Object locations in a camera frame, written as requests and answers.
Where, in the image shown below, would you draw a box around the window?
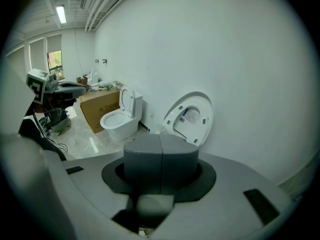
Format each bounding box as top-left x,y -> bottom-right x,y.
47,49 -> 63,81

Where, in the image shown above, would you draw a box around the person's left hand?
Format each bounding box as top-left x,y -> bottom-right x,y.
49,95 -> 79,109

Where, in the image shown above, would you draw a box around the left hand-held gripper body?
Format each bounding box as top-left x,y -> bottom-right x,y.
25,68 -> 61,106

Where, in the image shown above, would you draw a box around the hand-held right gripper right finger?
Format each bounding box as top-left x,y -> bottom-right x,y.
161,133 -> 296,240

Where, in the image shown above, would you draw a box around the compact white toilet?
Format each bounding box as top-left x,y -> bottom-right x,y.
99,84 -> 144,142

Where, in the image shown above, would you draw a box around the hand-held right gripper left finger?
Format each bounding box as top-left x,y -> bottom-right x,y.
61,133 -> 163,240

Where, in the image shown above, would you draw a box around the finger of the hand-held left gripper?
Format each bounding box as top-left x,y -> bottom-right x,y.
57,81 -> 88,98

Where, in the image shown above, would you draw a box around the white smart toilet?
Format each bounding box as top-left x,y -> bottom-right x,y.
162,91 -> 214,147

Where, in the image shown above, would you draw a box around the person's left forearm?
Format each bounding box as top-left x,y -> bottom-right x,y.
33,103 -> 51,114

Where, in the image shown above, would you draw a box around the white plastic pipe fittings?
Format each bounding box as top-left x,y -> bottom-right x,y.
97,80 -> 121,90

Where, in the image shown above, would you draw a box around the white ceiling pipes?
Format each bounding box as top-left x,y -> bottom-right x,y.
79,0 -> 141,32

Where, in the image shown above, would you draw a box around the ceiling light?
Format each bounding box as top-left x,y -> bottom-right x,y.
55,5 -> 68,25

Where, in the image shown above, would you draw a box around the large cardboard box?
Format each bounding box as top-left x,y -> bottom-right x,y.
79,88 -> 121,134

